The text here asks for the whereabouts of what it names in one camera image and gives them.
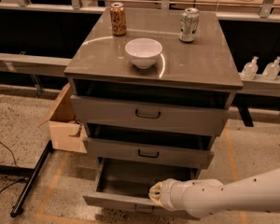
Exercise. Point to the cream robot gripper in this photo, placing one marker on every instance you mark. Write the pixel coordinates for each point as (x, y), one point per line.
(168, 194)

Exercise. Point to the grey bottom drawer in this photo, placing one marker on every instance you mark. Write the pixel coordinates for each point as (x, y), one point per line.
(124, 185)

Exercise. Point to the grey drawer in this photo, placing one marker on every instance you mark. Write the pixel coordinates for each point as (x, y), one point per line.
(127, 144)
(124, 185)
(152, 108)

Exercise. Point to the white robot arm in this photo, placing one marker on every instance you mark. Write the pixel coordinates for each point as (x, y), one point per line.
(206, 197)

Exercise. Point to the grey middle drawer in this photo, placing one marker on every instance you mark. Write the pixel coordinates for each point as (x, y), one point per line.
(127, 144)

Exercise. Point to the grey top drawer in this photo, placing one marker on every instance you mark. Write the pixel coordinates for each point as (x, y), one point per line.
(152, 108)

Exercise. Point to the grey drawer cabinet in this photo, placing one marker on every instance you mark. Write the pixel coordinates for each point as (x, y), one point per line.
(203, 65)

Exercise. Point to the cardboard box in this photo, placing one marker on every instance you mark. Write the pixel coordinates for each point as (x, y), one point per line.
(66, 132)

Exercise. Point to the black metal floor bar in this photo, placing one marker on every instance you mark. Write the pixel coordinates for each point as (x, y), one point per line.
(17, 208)

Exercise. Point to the white ceramic bowl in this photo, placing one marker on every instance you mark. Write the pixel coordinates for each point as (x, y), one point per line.
(143, 52)

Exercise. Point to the clear sanitizer pump bottle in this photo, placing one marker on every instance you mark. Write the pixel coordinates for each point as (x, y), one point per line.
(250, 69)

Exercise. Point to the white soda can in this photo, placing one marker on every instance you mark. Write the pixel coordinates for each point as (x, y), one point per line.
(189, 24)

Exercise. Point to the gold soda can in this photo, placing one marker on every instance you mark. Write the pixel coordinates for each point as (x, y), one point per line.
(118, 18)

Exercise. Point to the grey metal rail frame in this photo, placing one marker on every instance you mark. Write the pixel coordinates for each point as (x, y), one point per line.
(54, 66)

